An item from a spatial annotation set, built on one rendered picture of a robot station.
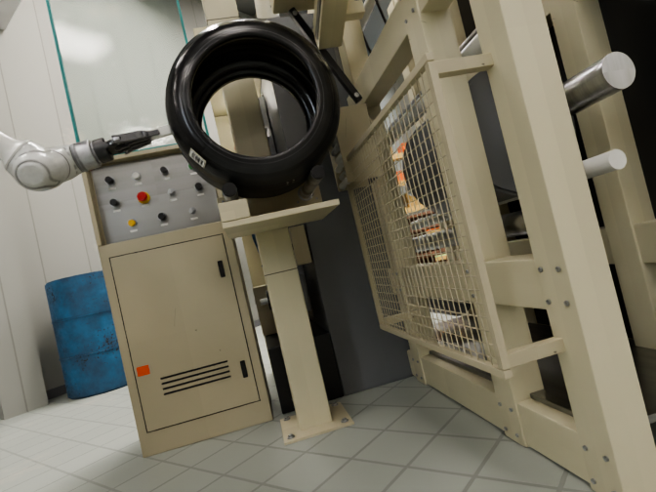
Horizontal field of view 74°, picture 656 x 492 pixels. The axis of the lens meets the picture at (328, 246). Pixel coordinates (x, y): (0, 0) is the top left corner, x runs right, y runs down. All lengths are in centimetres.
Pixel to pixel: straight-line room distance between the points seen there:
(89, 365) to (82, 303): 50
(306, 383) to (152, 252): 85
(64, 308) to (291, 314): 265
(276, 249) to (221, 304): 40
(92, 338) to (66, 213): 143
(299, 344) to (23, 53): 438
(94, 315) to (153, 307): 203
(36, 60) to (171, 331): 393
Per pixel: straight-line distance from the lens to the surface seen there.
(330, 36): 184
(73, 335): 405
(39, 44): 554
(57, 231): 482
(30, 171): 136
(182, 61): 149
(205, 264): 195
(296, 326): 172
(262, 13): 259
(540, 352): 105
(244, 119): 181
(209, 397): 201
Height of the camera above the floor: 62
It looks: 2 degrees up
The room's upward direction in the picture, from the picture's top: 13 degrees counter-clockwise
